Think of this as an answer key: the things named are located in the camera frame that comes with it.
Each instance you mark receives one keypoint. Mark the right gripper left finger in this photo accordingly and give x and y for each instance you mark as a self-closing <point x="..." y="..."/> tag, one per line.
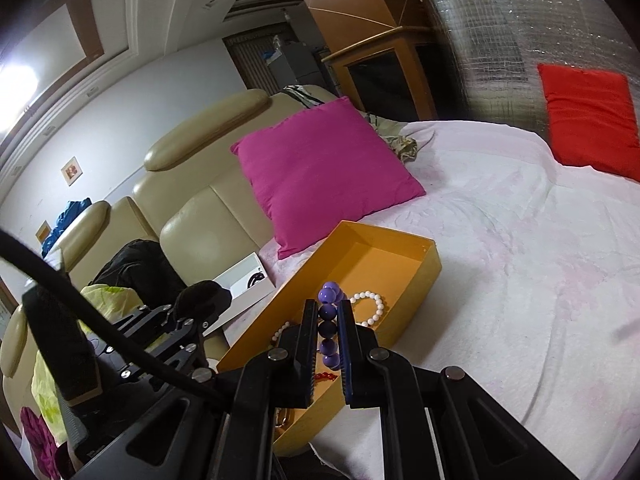
<point x="292" y="363"/>

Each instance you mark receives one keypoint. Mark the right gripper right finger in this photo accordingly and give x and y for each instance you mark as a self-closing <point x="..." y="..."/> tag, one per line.
<point x="358" y="374"/>

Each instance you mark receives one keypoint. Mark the green yellow cloth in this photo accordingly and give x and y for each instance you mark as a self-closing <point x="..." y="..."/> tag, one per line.
<point x="114" y="303"/>

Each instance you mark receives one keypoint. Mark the white flat box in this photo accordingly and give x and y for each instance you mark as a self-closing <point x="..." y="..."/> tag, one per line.
<point x="248" y="283"/>

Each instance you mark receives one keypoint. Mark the orange cardboard box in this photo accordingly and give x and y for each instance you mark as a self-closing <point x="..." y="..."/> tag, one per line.
<point x="398" y="266"/>

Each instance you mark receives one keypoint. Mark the black bag on sofa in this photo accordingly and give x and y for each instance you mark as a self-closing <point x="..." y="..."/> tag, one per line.
<point x="142" y="266"/>

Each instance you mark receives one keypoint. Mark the white bed blanket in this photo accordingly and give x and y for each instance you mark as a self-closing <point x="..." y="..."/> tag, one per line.
<point x="538" y="298"/>

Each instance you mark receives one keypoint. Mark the beige leather sofa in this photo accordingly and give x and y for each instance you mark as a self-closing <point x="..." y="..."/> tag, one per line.
<point x="193" y="197"/>

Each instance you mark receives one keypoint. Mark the magenta pillow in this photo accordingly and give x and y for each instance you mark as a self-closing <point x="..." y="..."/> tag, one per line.
<point x="319" y="167"/>

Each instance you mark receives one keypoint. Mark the olive crumpled cloth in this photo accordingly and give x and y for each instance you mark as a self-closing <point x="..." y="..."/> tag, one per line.
<point x="404" y="147"/>

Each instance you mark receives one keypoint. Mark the red pillow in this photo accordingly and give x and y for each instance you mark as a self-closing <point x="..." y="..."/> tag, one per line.
<point x="591" y="119"/>

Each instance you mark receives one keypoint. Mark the wooden cabinet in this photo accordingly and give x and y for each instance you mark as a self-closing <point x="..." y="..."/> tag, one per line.
<point x="380" y="52"/>

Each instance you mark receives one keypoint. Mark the silver foil insulation panel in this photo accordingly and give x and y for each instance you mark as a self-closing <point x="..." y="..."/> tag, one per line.
<point x="496" y="46"/>

